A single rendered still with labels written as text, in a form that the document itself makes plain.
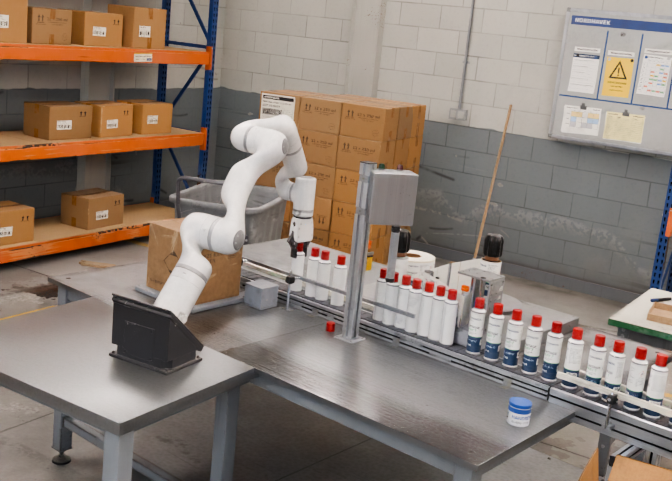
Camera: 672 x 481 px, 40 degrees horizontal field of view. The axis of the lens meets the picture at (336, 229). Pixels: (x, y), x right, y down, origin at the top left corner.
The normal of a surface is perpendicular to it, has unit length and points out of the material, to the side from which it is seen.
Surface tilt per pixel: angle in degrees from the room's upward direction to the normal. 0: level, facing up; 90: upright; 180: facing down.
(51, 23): 90
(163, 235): 90
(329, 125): 91
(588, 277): 90
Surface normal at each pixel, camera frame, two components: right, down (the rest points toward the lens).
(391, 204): 0.25, 0.24
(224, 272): 0.76, 0.22
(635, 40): -0.55, 0.13
